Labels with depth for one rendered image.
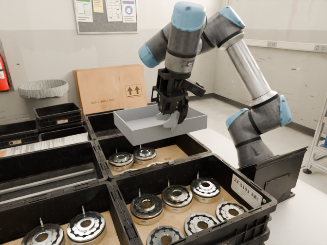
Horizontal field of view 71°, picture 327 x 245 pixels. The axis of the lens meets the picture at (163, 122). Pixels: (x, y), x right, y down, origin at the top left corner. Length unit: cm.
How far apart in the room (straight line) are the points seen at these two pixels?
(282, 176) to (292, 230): 19
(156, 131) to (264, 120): 48
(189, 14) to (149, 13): 339
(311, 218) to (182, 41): 83
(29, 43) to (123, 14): 133
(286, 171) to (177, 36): 69
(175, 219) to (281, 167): 46
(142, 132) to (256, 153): 51
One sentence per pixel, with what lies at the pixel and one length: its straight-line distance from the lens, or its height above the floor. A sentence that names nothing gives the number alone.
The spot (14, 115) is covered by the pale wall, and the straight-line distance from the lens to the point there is 375.
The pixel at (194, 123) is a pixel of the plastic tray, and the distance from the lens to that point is 77.
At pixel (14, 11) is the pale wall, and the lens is 355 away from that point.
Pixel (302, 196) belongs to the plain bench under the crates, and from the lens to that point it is 119.
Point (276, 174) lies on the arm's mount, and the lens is 98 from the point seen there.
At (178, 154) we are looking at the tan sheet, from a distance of 107.
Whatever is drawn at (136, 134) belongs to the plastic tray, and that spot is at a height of 108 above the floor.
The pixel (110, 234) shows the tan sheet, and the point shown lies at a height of 83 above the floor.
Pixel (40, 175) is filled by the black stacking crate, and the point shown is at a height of 83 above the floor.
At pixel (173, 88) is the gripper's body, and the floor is 122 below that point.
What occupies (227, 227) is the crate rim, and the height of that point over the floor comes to 92.
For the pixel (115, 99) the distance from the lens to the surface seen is 361.
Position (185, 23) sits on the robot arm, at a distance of 55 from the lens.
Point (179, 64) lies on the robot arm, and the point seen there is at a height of 129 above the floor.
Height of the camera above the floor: 138
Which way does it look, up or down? 23 degrees down
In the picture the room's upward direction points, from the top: straight up
